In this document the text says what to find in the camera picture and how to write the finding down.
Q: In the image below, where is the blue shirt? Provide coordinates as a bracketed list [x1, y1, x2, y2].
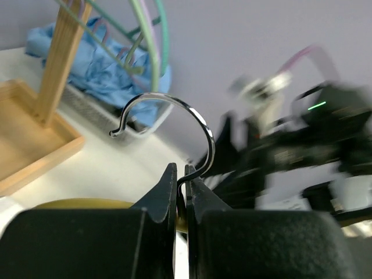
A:
[25, 23, 172, 127]

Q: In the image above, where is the light green hanger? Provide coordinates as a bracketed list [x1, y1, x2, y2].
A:
[57, 1, 160, 91]

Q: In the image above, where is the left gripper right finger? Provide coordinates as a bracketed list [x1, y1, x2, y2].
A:
[185, 178, 362, 278]

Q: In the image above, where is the teal hanger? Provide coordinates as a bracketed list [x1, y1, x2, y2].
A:
[87, 1, 169, 76]

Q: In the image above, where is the wooden clothes rack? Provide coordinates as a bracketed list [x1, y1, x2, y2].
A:
[1, 1, 92, 195]

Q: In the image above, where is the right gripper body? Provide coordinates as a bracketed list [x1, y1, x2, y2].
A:
[201, 115, 289, 209]

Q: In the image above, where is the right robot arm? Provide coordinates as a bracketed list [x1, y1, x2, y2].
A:
[201, 83, 371, 227]

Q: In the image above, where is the yellow hanger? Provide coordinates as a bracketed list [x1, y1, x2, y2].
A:
[35, 92, 216, 233]

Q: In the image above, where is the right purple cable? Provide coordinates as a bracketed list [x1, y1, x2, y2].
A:
[274, 45, 341, 81]

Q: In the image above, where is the grey plastic bin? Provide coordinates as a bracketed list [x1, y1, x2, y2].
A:
[62, 84, 174, 145]

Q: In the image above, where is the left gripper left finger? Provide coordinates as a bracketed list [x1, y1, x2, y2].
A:
[1, 163, 177, 278]

